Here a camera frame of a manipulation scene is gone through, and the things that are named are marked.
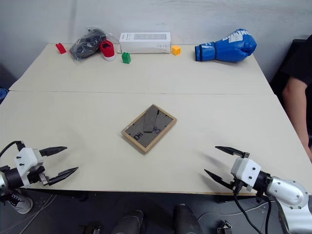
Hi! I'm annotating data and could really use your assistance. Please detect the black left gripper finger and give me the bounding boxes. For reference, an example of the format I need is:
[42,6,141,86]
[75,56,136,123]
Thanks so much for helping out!
[47,166,79,187]
[39,146,68,157]

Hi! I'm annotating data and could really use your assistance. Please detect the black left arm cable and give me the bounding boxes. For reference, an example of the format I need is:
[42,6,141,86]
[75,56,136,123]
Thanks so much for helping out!
[0,140,26,158]

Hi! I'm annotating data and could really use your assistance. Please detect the metal clip on floor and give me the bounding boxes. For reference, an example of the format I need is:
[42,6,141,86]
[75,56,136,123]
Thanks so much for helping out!
[216,220,233,234]

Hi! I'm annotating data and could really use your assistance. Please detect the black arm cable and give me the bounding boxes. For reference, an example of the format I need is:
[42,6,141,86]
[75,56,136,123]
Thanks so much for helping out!
[0,140,26,158]
[233,180,273,234]

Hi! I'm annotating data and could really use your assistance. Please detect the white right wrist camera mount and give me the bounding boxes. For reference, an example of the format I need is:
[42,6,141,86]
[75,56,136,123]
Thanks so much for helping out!
[230,157,262,192]

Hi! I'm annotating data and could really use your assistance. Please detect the person in black shirt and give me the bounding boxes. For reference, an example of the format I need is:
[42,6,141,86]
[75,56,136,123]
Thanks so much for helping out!
[270,34,312,163]

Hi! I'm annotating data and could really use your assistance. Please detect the clear bag with dark contents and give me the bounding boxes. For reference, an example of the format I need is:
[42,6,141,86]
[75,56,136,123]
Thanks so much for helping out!
[69,27,115,65]

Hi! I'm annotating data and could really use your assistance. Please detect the white cardboard box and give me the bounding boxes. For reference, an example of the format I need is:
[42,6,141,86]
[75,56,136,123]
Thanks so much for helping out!
[118,32,172,55]

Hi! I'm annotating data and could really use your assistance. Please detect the blue object at table edge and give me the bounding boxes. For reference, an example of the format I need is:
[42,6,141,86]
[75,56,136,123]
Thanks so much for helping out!
[0,88,9,105]

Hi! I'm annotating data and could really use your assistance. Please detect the grey and white sneaker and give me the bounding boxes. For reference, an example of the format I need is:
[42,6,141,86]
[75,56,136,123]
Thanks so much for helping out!
[1,189,34,215]

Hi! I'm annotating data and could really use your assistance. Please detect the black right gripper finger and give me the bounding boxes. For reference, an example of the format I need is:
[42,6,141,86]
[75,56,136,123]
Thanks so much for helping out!
[214,145,245,158]
[204,169,236,191]

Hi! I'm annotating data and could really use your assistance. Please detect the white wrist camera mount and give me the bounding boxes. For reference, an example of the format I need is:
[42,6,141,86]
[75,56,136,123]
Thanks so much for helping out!
[15,147,42,189]
[230,157,262,192]

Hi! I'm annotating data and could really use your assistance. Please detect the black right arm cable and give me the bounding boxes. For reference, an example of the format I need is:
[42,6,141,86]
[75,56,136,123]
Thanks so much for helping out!
[233,180,273,234]

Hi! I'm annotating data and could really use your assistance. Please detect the red and white shoe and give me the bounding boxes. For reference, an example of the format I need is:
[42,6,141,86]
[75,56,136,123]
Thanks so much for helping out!
[99,40,117,62]

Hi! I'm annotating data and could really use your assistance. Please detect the thin white floor cable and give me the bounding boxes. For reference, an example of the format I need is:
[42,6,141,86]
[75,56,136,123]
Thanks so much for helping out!
[0,194,58,234]

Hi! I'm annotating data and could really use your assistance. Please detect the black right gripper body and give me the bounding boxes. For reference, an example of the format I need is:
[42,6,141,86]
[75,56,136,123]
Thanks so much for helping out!
[229,151,251,195]

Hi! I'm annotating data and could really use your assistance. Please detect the wooden framed puzzle tray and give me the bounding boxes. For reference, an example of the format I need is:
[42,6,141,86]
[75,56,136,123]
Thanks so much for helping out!
[120,104,177,155]

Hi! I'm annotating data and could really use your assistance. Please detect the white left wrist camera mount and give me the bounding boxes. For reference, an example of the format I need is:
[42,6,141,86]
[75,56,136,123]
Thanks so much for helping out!
[15,147,42,189]

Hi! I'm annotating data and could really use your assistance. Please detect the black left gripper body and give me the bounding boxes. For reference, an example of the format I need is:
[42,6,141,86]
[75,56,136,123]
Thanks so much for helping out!
[26,149,51,187]

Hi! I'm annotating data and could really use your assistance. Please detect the blue boxing glove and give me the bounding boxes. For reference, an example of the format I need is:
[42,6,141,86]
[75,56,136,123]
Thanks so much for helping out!
[194,28,258,63]

